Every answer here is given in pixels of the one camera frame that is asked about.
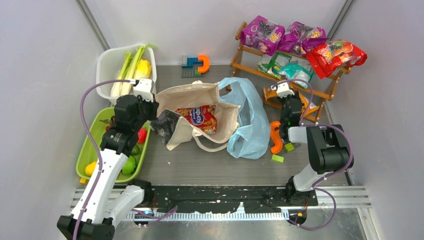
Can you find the green celery bunch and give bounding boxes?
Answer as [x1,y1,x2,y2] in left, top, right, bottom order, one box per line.
[117,43,157,83]

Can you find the red fruit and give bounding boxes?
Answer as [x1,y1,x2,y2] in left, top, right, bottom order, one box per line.
[137,127,148,144]

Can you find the yellow napa cabbage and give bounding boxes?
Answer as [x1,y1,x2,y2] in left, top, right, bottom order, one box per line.
[133,59,152,80]

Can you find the green custard apple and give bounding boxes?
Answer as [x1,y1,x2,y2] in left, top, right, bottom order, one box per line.
[121,156,137,176]

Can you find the blue plastic grocery bag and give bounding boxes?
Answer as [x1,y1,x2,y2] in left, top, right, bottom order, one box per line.
[219,77,270,160]

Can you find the canvas tote bag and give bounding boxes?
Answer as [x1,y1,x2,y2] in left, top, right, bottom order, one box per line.
[150,81,239,153]

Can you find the orange potato chip bag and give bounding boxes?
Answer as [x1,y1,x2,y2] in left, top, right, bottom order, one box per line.
[262,87,320,116]

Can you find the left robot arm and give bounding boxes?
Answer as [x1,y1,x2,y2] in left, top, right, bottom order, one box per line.
[57,93,159,240]

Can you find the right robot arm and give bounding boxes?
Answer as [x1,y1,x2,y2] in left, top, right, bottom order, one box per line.
[277,93,354,205]

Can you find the red lychee bunch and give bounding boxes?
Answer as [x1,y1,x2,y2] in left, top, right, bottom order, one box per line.
[99,117,115,131]

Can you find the teal snack bag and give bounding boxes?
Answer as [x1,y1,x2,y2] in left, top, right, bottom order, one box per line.
[278,60,315,83]

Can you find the orange toy piece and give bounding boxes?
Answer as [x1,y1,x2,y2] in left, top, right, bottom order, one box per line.
[270,121,284,155]

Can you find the wooden rack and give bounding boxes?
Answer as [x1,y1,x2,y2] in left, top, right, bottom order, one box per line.
[227,21,353,124]

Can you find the green orange mango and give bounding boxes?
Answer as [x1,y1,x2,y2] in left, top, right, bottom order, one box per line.
[130,144,141,156]

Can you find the green white snack bag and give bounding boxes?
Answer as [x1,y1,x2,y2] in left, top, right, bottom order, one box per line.
[257,52,292,80]

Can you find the green toy block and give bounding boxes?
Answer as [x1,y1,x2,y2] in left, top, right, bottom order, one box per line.
[271,154,284,163]

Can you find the white plastic basket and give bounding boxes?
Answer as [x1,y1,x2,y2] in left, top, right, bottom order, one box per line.
[96,44,157,106]

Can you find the red fruit candy bag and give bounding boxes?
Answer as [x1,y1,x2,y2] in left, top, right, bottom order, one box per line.
[305,39,368,79]

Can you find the green plastic tray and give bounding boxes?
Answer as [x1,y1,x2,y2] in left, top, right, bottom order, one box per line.
[75,107,151,184]

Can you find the purple snack bag right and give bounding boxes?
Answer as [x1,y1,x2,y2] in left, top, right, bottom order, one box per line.
[277,21,329,57]

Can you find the purple snack bag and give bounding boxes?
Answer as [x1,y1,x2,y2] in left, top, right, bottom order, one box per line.
[239,15,286,56]
[277,21,329,57]

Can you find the blue orange toy blocks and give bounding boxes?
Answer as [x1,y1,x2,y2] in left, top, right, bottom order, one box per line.
[180,54,210,78]

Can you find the purple snack bag left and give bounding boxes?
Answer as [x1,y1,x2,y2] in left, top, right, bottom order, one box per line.
[239,15,286,56]

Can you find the yellow toy block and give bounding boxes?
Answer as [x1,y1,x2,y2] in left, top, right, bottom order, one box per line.
[79,178,89,185]

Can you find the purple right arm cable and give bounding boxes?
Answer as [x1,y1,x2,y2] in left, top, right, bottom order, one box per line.
[274,78,355,231]

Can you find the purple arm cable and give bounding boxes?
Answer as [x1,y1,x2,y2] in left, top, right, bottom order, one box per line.
[274,78,355,231]
[71,78,137,240]

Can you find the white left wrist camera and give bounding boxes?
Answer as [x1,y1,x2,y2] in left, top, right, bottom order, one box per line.
[133,78,156,102]

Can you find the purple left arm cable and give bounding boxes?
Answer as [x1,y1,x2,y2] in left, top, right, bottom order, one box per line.
[71,78,137,240]

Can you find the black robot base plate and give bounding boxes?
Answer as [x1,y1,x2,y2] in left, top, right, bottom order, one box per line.
[138,185,318,214]

